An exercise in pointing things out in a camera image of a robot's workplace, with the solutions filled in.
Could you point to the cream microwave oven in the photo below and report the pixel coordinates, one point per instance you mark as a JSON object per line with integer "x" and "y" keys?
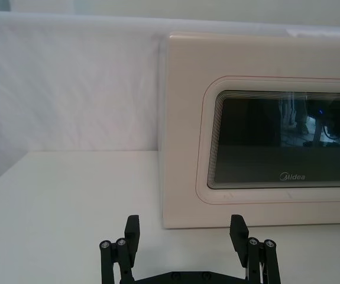
{"x": 184, "y": 118}

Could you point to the white curtain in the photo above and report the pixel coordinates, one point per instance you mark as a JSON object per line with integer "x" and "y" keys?
{"x": 69, "y": 83}

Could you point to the white table cloth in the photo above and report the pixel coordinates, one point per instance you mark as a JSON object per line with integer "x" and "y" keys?
{"x": 54, "y": 207}

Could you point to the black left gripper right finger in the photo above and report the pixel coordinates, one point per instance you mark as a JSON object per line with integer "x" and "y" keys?
{"x": 237, "y": 233}

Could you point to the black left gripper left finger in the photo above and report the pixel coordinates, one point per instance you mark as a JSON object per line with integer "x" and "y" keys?
{"x": 132, "y": 236}

